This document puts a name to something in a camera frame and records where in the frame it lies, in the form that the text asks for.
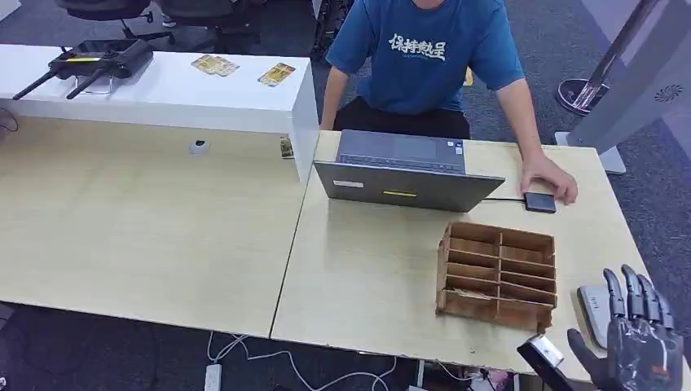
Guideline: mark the person's left hand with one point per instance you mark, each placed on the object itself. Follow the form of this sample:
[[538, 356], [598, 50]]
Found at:
[[545, 170]]

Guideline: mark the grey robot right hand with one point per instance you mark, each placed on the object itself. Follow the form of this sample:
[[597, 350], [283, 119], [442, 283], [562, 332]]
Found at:
[[642, 351]]

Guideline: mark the golden printed card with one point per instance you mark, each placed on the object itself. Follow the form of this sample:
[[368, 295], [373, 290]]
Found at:
[[276, 74], [205, 63], [229, 68]]

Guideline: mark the black external drive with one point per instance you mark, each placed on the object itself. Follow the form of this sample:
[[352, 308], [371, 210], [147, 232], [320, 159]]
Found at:
[[540, 202]]

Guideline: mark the grey flat pad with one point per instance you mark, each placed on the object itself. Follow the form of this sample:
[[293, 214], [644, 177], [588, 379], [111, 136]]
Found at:
[[594, 313]]

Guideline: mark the chrome pole stand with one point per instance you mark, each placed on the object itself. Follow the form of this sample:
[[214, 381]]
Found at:
[[599, 75]]

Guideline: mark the wooden slotted card box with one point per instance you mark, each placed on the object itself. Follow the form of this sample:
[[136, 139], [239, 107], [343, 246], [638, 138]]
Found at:
[[496, 275]]

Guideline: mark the yellow floor tag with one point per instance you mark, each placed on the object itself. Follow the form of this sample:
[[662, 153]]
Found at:
[[468, 77]]

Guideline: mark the white panel stand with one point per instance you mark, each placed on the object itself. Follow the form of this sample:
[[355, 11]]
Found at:
[[642, 92]]

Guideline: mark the grey laptop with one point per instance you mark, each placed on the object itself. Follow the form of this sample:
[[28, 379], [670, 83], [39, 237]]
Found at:
[[405, 186]]

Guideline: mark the person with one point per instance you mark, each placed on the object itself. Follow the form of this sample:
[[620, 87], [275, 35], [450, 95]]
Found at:
[[421, 59]]

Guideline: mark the small dark card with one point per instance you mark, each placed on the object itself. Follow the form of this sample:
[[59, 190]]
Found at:
[[286, 148]]

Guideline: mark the black chair base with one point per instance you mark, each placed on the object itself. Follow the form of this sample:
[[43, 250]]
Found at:
[[326, 27]]

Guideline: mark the black office chair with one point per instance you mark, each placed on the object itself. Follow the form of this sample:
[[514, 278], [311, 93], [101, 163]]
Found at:
[[216, 16], [102, 8]]

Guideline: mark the white raised desk shelf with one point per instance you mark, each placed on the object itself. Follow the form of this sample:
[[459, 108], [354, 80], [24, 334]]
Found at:
[[162, 92]]

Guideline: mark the white power strip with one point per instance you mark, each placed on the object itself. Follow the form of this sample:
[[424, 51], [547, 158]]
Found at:
[[213, 379]]

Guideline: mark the black router with antennas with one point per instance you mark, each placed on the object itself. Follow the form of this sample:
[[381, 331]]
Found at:
[[105, 59]]

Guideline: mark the clear router stand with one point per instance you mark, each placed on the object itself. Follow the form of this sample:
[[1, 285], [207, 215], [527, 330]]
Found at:
[[96, 86]]

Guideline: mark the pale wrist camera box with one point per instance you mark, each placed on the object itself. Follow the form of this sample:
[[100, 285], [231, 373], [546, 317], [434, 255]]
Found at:
[[545, 356]]

